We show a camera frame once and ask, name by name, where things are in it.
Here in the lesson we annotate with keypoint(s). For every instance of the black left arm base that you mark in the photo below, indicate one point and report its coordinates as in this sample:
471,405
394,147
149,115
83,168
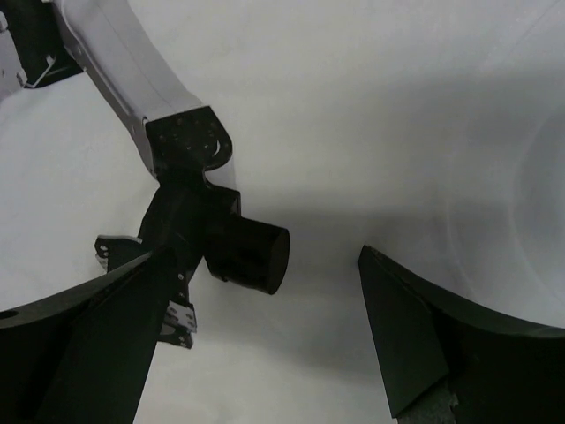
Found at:
33,53

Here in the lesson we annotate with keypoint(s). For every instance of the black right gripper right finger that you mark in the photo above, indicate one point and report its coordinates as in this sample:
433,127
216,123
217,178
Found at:
446,359

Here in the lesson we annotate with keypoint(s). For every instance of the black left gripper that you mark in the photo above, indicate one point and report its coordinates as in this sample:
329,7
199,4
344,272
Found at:
202,222

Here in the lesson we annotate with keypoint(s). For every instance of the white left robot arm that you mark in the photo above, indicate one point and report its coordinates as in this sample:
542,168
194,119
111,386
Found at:
170,126

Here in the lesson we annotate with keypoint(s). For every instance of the white t shirt robot print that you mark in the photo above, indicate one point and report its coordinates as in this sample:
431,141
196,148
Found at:
432,130

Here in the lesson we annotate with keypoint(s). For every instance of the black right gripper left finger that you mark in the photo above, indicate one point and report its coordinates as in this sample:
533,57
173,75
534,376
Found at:
83,354

